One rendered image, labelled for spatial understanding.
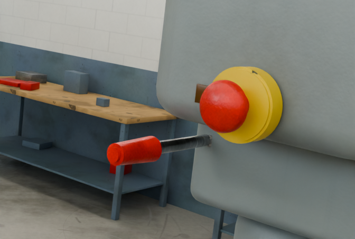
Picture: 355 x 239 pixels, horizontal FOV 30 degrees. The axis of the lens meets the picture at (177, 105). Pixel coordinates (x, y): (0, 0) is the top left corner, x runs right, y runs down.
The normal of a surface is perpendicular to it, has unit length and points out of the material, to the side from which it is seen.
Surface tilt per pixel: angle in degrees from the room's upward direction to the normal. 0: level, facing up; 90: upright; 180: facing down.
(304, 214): 90
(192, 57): 90
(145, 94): 90
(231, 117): 104
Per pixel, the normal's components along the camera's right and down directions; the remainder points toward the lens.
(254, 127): -0.60, 0.05
